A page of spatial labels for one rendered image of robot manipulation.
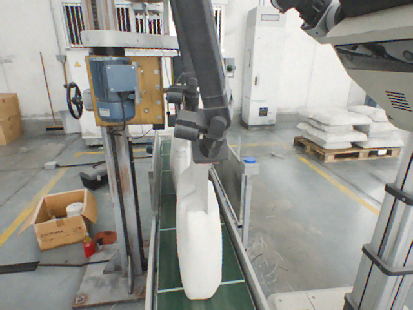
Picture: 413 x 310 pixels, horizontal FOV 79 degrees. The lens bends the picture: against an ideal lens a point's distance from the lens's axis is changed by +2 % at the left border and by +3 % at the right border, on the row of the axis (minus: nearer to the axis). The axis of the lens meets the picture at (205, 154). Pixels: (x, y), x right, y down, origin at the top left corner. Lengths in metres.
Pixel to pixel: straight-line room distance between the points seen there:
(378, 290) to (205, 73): 0.92
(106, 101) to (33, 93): 4.80
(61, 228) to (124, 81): 1.46
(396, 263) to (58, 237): 2.01
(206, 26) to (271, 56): 4.58
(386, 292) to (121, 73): 1.17
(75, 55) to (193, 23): 3.70
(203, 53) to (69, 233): 1.91
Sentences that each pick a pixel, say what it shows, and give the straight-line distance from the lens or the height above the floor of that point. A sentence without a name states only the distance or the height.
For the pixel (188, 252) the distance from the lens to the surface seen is 1.00.
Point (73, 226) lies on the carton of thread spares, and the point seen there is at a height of 0.15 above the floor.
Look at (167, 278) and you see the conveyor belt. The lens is 1.29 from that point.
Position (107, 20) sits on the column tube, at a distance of 1.30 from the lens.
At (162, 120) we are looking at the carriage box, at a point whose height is 1.04.
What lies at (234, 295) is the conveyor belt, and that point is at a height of 0.38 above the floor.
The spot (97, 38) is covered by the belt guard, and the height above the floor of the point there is 1.39.
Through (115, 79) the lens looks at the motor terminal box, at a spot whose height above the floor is 1.26.
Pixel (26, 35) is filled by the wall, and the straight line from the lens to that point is 5.77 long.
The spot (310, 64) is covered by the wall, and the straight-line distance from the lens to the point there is 6.07.
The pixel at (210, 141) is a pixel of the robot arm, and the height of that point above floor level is 1.14.
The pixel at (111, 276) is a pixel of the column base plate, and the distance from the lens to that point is 1.88.
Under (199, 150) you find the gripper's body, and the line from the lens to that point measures 0.68.
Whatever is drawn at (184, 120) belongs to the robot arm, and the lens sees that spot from 0.58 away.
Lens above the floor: 1.32
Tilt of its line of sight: 21 degrees down
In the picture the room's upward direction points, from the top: straight up
